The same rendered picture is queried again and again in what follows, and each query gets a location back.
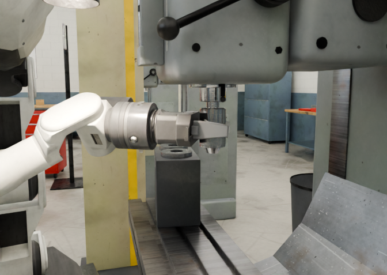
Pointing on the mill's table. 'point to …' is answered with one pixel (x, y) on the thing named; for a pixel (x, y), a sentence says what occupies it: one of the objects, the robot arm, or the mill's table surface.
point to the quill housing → (224, 38)
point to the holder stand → (177, 186)
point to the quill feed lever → (167, 30)
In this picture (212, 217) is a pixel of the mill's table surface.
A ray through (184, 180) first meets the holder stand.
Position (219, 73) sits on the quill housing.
